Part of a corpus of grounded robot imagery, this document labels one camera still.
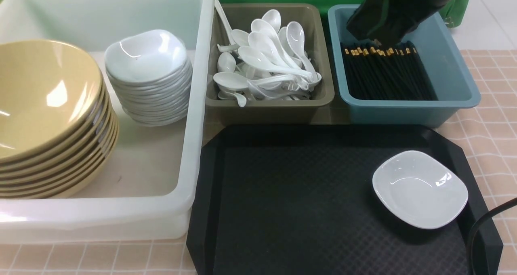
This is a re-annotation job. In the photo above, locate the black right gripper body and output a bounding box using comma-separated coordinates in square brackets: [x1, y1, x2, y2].
[347, 0, 441, 47]

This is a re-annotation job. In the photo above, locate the white square sauce dish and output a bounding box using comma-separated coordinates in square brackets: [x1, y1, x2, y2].
[372, 150, 469, 230]

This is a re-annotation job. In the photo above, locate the yellow noodle bowl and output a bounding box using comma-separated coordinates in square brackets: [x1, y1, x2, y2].
[1, 39, 103, 162]

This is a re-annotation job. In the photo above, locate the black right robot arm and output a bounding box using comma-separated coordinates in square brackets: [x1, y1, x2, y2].
[347, 0, 451, 48]

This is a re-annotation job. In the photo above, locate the bundle of black chopsticks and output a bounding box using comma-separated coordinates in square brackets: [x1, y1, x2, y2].
[341, 41, 438, 101]

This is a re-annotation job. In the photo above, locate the teal plastic bin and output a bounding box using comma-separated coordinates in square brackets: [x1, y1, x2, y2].
[328, 4, 481, 128]

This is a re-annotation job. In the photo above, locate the olive brown plastic bin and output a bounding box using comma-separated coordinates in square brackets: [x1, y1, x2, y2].
[206, 3, 335, 126]

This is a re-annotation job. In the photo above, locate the pile of white spoons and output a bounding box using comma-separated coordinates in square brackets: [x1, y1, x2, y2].
[212, 0, 322, 108]

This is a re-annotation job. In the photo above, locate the beige checkered tablecloth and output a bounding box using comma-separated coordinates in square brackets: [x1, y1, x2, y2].
[1, 50, 516, 275]

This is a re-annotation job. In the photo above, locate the black plastic serving tray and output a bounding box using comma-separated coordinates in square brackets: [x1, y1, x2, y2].
[186, 124, 488, 275]

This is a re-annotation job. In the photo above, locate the stack of white dishes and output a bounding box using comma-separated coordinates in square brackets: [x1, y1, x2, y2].
[105, 29, 193, 127]

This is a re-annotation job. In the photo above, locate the large white plastic tub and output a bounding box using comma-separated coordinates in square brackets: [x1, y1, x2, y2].
[1, 0, 214, 244]

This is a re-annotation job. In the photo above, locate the stack of yellow bowls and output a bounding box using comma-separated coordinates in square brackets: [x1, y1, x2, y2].
[0, 85, 120, 199]

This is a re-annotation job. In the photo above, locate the black cable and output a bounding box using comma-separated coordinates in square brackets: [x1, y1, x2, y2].
[467, 197, 517, 275]

